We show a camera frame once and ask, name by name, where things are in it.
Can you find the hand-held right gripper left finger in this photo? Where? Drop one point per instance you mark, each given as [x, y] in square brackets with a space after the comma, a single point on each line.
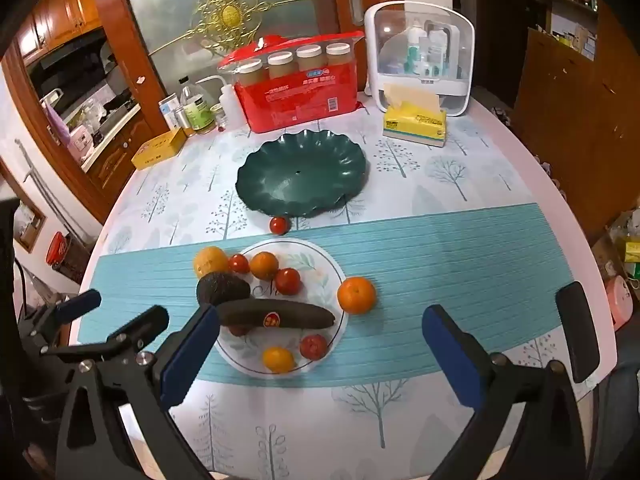
[187, 360]

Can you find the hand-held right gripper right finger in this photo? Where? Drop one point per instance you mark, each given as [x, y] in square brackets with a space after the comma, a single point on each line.
[450, 355]

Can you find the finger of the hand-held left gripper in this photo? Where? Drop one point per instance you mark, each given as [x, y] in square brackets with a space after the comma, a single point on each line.
[80, 305]
[145, 325]

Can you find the wrinkled dark red jujube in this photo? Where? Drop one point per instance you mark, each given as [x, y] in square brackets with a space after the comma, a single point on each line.
[239, 330]

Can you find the dark avocado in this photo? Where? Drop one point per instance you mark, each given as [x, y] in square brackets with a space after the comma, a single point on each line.
[222, 290]

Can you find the small yellow orange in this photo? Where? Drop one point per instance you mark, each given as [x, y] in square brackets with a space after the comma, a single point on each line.
[278, 360]

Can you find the yellow orange with sticker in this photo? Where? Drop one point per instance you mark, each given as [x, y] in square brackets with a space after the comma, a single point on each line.
[210, 260]

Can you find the large orange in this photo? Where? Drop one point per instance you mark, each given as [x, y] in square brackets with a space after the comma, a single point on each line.
[356, 295]

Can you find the white floral plate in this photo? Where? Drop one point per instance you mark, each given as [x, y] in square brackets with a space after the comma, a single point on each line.
[310, 255]

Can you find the green scalloped plate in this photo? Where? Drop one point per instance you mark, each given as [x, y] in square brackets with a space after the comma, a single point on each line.
[300, 170]

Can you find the red basket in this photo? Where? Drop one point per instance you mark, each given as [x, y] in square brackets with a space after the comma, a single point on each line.
[57, 250]

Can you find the teal striped placemat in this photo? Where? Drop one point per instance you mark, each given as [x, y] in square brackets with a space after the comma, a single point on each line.
[450, 270]

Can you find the dark brown banana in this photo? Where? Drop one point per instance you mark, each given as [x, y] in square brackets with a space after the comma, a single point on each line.
[280, 315]

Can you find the small red tomato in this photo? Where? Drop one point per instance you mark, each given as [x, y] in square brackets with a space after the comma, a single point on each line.
[239, 263]

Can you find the small tangerine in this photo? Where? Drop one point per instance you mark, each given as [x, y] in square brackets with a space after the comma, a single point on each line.
[263, 265]

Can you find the small cherry tomato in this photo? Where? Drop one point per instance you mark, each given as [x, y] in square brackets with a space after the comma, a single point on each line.
[279, 225]

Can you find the yellow cardboard box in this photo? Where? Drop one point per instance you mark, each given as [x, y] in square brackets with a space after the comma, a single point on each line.
[157, 150]

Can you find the pink round container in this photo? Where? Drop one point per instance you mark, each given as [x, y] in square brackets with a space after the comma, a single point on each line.
[617, 302]

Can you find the tree print tablecloth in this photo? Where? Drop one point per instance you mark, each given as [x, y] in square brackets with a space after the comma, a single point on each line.
[425, 170]

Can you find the clear bottle green label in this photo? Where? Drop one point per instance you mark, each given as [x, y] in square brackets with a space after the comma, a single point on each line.
[196, 110]

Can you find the white squeeze bottle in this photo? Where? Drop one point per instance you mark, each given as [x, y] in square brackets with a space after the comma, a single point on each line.
[230, 107]

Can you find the yellow tissue box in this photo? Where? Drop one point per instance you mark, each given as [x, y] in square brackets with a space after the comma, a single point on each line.
[415, 122]

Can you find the red gift pack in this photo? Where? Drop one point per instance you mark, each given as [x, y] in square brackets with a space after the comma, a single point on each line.
[295, 102]

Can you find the wooden cabinet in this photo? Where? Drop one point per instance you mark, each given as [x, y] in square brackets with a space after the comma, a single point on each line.
[565, 110]

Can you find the white lidded jar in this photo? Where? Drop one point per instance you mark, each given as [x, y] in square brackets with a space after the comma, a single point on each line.
[308, 58]
[280, 65]
[248, 72]
[338, 54]

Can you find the frosted glass door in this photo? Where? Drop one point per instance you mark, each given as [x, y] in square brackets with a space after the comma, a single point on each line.
[165, 10]

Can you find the teal and white bottle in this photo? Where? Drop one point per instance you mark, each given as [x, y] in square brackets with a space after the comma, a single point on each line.
[412, 55]

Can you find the white clear-door storage case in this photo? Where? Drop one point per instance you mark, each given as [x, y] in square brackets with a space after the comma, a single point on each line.
[372, 60]

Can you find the gold door ornament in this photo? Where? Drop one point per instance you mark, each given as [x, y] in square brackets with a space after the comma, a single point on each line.
[230, 12]

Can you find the wooden kitchen wall cabinets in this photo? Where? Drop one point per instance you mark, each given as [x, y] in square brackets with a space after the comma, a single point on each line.
[60, 10]

